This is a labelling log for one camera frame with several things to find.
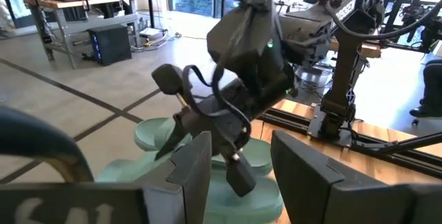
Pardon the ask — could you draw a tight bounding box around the thin black right gripper cable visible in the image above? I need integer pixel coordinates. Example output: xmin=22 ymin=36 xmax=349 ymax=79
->
xmin=181 ymin=63 xmax=253 ymax=138

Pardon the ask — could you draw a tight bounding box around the grey workbench with wooden top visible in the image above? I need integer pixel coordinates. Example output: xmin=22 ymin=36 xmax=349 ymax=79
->
xmin=22 ymin=0 xmax=139 ymax=70

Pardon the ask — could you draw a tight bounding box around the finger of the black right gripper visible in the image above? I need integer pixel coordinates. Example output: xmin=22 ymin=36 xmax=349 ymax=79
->
xmin=155 ymin=113 xmax=189 ymax=161

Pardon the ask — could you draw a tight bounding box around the black computer tower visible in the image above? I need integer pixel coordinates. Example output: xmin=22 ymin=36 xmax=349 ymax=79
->
xmin=88 ymin=24 xmax=133 ymax=66

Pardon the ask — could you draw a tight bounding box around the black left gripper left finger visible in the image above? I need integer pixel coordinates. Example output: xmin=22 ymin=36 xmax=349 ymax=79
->
xmin=0 ymin=130 xmax=212 ymax=224

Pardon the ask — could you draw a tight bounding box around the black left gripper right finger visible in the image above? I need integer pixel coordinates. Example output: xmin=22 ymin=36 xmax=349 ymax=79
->
xmin=271 ymin=129 xmax=442 ymax=224

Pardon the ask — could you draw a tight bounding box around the person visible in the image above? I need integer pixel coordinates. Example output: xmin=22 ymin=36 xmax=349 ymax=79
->
xmin=410 ymin=59 xmax=442 ymax=118

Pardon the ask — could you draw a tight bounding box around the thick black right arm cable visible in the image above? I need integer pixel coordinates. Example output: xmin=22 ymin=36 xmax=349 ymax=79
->
xmin=324 ymin=0 xmax=442 ymax=41

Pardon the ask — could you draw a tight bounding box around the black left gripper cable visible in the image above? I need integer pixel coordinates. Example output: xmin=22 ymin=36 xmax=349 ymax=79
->
xmin=0 ymin=105 xmax=95 ymax=183

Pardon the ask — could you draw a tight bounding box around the green rubber slide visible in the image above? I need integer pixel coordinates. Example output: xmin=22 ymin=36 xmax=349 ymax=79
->
xmin=96 ymin=158 xmax=285 ymax=224
xmin=133 ymin=116 xmax=276 ymax=178

